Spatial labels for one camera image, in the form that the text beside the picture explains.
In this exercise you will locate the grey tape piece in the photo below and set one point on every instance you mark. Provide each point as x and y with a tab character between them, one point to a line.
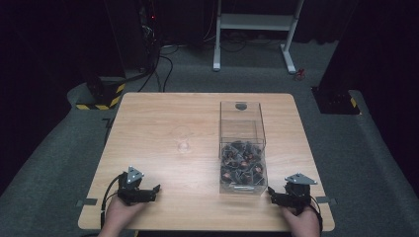
326	199
87	201

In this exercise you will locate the white metal stand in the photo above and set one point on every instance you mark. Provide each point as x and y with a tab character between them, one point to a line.
253	22

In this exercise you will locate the pile of dark packets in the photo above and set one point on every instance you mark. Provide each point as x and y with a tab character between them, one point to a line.
242	163

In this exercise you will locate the clear plastic box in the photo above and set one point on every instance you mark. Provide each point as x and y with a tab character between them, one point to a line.
242	131

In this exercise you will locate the person's left hand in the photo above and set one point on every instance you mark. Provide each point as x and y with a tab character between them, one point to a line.
119	214

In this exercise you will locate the black yellow striped stand base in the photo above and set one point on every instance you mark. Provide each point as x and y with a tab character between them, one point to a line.
102	95

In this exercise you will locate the person's right hand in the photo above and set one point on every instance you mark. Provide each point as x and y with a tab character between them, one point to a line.
303	224

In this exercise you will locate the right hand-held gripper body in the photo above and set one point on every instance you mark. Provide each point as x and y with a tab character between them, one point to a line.
298	192

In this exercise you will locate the clear glass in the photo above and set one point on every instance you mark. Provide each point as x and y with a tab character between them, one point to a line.
183	144

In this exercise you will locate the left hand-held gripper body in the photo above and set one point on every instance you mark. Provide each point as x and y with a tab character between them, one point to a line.
131	191

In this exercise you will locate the small red object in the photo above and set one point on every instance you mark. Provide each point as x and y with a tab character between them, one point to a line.
299	74

